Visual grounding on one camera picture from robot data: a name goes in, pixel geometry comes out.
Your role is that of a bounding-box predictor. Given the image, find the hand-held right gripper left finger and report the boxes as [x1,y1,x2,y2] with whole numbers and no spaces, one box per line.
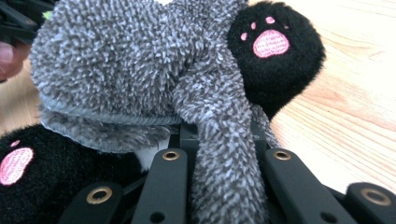
[169,123,201,189]

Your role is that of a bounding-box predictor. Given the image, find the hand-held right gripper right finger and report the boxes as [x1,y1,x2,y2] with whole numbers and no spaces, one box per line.
[250,120,271,175]

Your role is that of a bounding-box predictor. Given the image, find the panda plush toy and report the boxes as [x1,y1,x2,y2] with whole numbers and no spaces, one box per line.
[0,0,327,224]

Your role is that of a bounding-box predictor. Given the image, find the grey fuzzy sock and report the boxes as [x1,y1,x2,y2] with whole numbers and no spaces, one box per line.
[29,0,282,224]

